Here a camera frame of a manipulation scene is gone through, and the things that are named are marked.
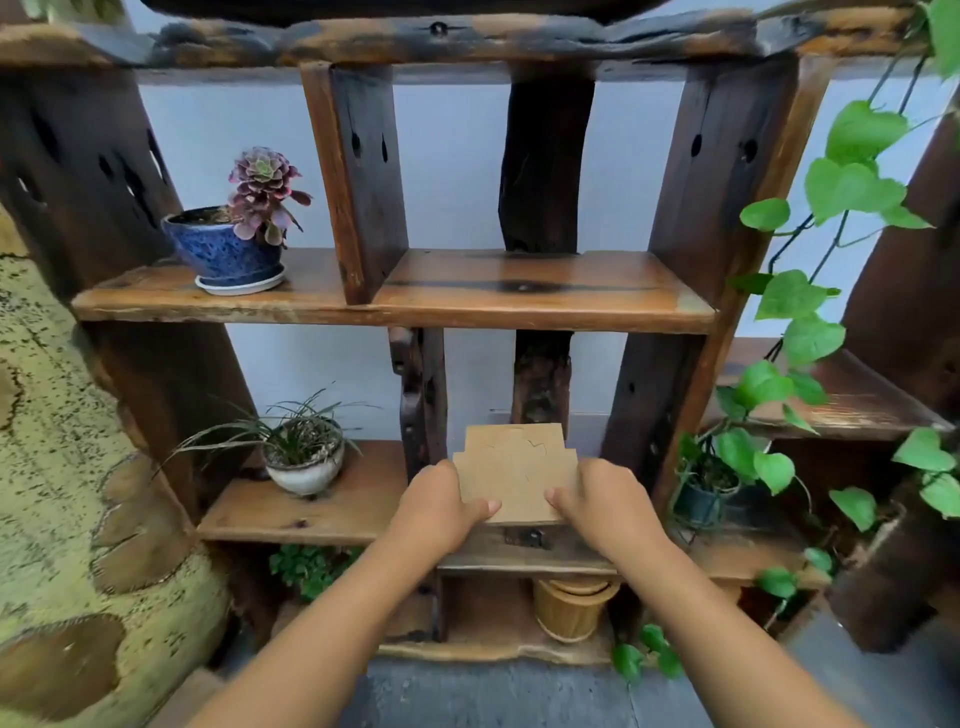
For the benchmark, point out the purple succulent plant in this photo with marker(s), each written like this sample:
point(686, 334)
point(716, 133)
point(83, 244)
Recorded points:
point(262, 187)

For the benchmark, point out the brown cardboard stack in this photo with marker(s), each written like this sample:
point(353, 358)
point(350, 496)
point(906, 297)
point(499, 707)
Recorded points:
point(514, 472)

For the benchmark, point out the blue ceramic plant pot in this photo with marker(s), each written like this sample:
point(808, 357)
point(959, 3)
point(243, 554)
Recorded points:
point(217, 251)

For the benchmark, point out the white ceramic plant pot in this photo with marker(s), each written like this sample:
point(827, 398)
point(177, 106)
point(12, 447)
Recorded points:
point(304, 472)

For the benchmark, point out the bamboo wooden cup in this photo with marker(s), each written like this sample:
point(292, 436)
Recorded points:
point(570, 615)

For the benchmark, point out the person's left forearm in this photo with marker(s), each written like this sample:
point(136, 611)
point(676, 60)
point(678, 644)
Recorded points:
point(315, 652)

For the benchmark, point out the rustic wooden shelves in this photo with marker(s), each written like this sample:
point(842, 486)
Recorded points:
point(540, 289)

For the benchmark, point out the blue white pot saucer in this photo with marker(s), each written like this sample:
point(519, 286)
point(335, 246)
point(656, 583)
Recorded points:
point(247, 286)

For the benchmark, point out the person's right forearm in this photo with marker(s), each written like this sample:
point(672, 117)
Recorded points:
point(720, 652)

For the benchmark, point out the person's right hand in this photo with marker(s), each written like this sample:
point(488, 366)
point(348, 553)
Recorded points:
point(619, 514)

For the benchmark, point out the green pothos vine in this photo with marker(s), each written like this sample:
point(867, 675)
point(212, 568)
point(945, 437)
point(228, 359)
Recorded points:
point(847, 187)

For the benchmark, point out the small leafy green plant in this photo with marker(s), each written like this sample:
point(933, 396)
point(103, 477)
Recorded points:
point(311, 566)

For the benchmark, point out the person's left hand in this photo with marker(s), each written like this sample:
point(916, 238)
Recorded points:
point(435, 517)

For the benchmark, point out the dark plastic plant pot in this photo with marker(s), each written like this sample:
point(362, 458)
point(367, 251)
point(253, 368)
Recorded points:
point(697, 506)

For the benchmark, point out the yellow speckled large jar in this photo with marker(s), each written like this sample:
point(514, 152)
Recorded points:
point(75, 487)

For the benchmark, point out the thin grass-like plant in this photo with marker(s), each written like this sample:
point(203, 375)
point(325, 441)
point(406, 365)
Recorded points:
point(292, 435)

